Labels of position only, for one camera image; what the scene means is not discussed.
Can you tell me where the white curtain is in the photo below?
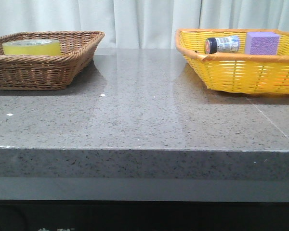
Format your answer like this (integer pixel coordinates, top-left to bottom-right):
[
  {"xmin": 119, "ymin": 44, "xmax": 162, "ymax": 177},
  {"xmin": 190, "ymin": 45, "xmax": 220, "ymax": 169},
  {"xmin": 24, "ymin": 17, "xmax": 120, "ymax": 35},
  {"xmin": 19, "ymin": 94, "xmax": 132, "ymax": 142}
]
[{"xmin": 0, "ymin": 0, "xmax": 289, "ymax": 49}]

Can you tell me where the brown wicker basket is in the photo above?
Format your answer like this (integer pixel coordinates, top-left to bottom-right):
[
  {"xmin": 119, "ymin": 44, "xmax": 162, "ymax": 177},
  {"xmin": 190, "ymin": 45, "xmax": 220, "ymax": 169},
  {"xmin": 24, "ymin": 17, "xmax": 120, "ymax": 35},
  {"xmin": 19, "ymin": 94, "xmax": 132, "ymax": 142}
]
[{"xmin": 0, "ymin": 31, "xmax": 105, "ymax": 90}]

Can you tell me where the purple foam block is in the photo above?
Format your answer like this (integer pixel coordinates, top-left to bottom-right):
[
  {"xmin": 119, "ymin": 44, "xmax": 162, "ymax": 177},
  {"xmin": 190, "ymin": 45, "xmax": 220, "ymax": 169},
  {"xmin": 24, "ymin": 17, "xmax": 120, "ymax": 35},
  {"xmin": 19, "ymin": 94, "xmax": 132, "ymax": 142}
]
[{"xmin": 244, "ymin": 32, "xmax": 280, "ymax": 55}]

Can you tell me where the small black-capped bottle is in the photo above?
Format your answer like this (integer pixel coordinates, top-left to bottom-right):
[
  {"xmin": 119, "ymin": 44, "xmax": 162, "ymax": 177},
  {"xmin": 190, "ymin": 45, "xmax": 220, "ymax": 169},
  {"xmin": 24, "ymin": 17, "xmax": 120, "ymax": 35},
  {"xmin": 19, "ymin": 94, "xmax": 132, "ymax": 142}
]
[{"xmin": 204, "ymin": 36, "xmax": 240, "ymax": 54}]

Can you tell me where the yellow woven basket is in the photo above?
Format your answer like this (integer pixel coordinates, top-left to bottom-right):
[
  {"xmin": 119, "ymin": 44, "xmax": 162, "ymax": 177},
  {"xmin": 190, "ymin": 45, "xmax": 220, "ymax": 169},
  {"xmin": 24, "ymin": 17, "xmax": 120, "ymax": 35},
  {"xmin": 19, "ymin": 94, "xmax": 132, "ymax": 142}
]
[{"xmin": 175, "ymin": 28, "xmax": 289, "ymax": 95}]

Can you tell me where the yellow packing tape roll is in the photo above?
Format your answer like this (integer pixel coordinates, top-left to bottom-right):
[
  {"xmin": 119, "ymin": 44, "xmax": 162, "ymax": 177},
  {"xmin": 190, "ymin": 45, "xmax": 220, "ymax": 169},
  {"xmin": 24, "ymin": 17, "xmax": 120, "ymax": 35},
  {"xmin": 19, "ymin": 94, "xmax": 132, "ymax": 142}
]
[{"xmin": 2, "ymin": 38, "xmax": 62, "ymax": 56}]

